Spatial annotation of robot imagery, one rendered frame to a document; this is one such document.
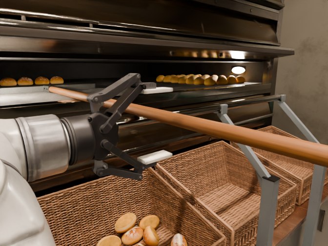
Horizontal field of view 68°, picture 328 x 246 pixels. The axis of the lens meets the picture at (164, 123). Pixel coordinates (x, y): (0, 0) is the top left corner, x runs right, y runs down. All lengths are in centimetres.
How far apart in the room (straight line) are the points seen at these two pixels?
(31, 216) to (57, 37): 65
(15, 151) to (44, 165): 4
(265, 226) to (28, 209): 84
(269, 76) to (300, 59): 222
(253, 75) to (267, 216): 141
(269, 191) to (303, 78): 345
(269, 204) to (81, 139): 69
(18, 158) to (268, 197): 76
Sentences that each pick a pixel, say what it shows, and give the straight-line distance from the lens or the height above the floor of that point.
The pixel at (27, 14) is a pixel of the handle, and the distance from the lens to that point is 85.
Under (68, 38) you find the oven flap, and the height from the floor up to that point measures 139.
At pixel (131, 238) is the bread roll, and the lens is 111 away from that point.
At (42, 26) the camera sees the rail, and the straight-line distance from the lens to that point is 81.
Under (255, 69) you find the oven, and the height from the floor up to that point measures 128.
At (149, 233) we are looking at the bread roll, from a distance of 109.
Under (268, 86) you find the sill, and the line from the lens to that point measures 204.
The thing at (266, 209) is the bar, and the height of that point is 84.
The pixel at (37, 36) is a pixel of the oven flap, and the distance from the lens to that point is 80.
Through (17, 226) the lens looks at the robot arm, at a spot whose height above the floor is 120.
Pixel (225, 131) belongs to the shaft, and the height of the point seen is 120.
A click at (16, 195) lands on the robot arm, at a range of 22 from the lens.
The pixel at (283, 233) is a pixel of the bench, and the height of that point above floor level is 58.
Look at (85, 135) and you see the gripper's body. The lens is 38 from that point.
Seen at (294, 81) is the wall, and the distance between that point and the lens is 430.
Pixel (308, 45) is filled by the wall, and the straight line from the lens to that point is 425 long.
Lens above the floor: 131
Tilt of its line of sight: 13 degrees down
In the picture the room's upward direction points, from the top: straight up
